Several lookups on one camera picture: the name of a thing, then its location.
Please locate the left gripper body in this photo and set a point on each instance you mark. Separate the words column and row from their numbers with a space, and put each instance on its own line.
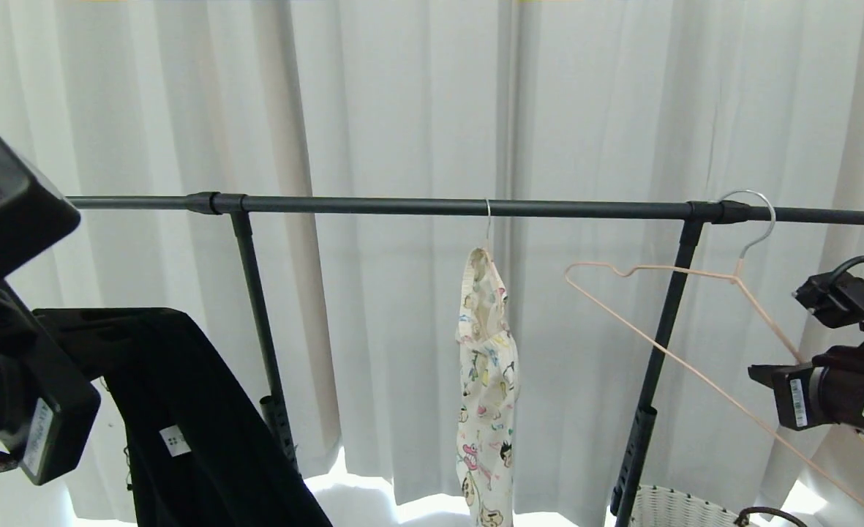
column 29, row 395

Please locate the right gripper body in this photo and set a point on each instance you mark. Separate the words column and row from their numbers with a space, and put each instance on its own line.
column 834, row 395

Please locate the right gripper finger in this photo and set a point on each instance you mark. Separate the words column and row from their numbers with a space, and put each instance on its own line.
column 762, row 375

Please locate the pink clothes hanger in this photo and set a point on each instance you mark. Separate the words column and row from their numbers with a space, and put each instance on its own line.
column 757, row 212
column 488, row 219

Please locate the black garment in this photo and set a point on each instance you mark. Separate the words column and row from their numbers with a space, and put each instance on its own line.
column 205, row 424

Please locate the cream printed garment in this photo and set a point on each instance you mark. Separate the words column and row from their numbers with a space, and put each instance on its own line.
column 486, row 380

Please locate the white laundry basket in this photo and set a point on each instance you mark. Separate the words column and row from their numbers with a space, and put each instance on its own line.
column 680, row 509

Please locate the black clothes rack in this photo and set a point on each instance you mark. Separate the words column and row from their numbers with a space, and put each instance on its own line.
column 439, row 207

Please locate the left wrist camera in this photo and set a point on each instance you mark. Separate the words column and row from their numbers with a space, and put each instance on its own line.
column 7, row 212

